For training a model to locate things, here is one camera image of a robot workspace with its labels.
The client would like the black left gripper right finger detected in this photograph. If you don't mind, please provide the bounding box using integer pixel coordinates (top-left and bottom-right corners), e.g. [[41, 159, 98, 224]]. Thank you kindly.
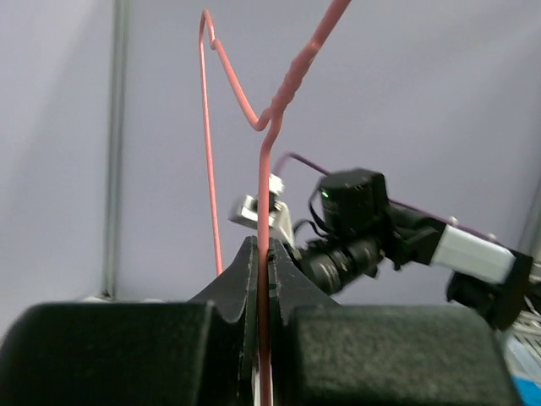
[[268, 239, 338, 405]]

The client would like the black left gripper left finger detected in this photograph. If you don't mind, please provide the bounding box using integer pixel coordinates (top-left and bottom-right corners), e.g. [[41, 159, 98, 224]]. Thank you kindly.
[[189, 236, 258, 405]]

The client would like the pink wire hanger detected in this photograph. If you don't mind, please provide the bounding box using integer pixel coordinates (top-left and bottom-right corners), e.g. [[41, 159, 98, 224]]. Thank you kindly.
[[199, 0, 350, 405]]

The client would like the bright blue tank top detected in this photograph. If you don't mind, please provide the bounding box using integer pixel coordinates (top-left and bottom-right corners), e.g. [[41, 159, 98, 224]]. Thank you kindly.
[[513, 376, 541, 406]]

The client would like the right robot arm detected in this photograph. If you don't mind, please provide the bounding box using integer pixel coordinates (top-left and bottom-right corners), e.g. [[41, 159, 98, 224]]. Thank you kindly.
[[295, 168, 533, 331]]

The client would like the white plastic basket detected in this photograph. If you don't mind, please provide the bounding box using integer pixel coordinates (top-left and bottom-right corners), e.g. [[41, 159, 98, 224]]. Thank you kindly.
[[500, 311, 540, 384]]

